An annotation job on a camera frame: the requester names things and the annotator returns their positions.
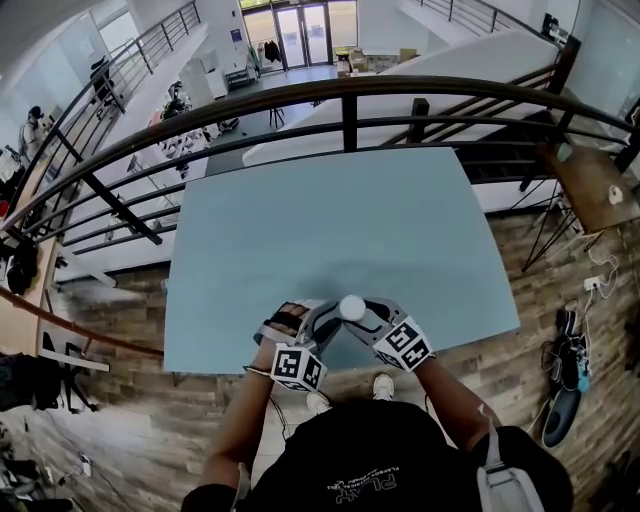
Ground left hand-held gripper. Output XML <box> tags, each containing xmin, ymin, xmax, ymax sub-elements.
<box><xmin>253</xmin><ymin>299</ymin><xmax>345</xmax><ymax>394</ymax></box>

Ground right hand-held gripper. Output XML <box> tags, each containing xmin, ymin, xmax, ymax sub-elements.
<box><xmin>342</xmin><ymin>297</ymin><xmax>434</xmax><ymax>374</ymax></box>

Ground small white bottle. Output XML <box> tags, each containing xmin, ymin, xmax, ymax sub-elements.
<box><xmin>339</xmin><ymin>294</ymin><xmax>367</xmax><ymax>322</ymax></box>

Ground person's right forearm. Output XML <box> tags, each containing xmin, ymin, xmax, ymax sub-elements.
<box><xmin>417</xmin><ymin>357</ymin><xmax>494</xmax><ymax>451</ymax></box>

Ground person's left forearm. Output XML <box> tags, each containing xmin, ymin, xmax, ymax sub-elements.
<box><xmin>199</xmin><ymin>367</ymin><xmax>276</xmax><ymax>486</ymax></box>

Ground person's left hand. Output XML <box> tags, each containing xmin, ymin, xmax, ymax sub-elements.
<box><xmin>272</xmin><ymin>302</ymin><xmax>307</xmax><ymax>334</ymax></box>

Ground person's right white shoe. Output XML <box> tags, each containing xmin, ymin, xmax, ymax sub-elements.
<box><xmin>372</xmin><ymin>373</ymin><xmax>396</xmax><ymax>403</ymax></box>

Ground person's white shoe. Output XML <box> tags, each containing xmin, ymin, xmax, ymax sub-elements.
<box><xmin>372</xmin><ymin>373</ymin><xmax>396</xmax><ymax>403</ymax></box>
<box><xmin>305</xmin><ymin>391</ymin><xmax>332</xmax><ymax>416</ymax></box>

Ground person's left white shoe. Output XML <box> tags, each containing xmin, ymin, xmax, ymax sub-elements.
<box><xmin>305</xmin><ymin>391</ymin><xmax>332</xmax><ymax>416</ymax></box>

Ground person's black shirt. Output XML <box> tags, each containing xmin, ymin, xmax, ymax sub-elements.
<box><xmin>182</xmin><ymin>399</ymin><xmax>574</xmax><ymax>512</ymax></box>

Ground dark shoe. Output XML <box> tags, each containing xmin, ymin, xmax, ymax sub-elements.
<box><xmin>555</xmin><ymin>299</ymin><xmax>580</xmax><ymax>336</ymax></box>

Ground black bag with teal trim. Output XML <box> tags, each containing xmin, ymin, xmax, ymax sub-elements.
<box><xmin>552</xmin><ymin>334</ymin><xmax>594</xmax><ymax>394</ymax></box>

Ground black curved metal railing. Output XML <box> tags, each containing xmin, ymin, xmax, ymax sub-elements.
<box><xmin>0</xmin><ymin>74</ymin><xmax>640</xmax><ymax>256</ymax></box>

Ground dark blue oval pouch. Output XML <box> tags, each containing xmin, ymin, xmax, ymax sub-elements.
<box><xmin>541</xmin><ymin>388</ymin><xmax>584</xmax><ymax>449</ymax></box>

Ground wooden coat stand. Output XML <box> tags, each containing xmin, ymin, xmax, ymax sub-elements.
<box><xmin>0</xmin><ymin>284</ymin><xmax>166</xmax><ymax>359</ymax></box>

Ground brown wooden side table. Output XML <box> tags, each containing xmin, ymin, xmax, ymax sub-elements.
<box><xmin>522</xmin><ymin>144</ymin><xmax>640</xmax><ymax>274</ymax></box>

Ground black bench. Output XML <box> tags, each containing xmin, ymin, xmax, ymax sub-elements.
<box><xmin>224</xmin><ymin>68</ymin><xmax>259</xmax><ymax>91</ymax></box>

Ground cluster of black white equipment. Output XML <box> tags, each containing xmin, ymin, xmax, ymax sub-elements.
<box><xmin>149</xmin><ymin>79</ymin><xmax>241</xmax><ymax>179</ymax></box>

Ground white cabinet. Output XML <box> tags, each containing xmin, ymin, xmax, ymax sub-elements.
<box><xmin>178</xmin><ymin>52</ymin><xmax>229</xmax><ymax>106</ymax></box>

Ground glass entrance doors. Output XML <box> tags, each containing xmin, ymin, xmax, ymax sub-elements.
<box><xmin>239</xmin><ymin>0</ymin><xmax>359</xmax><ymax>71</ymax></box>

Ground wooden desk with white legs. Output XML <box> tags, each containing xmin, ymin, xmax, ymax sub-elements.
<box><xmin>0</xmin><ymin>234</ymin><xmax>111</xmax><ymax>374</ymax></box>

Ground black office chair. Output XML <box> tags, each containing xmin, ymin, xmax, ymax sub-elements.
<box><xmin>89</xmin><ymin>55</ymin><xmax>126</xmax><ymax>116</ymax></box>
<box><xmin>0</xmin><ymin>332</ymin><xmax>99</xmax><ymax>414</ymax></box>

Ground black backpack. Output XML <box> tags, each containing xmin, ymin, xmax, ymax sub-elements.
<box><xmin>5</xmin><ymin>239</ymin><xmax>40</xmax><ymax>296</ymax></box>

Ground black balcony railing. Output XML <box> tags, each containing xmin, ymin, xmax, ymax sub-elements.
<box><xmin>0</xmin><ymin>0</ymin><xmax>201</xmax><ymax>211</ymax></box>

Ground black stair railing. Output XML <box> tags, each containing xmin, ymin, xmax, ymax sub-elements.
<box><xmin>409</xmin><ymin>0</ymin><xmax>546</xmax><ymax>39</ymax></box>

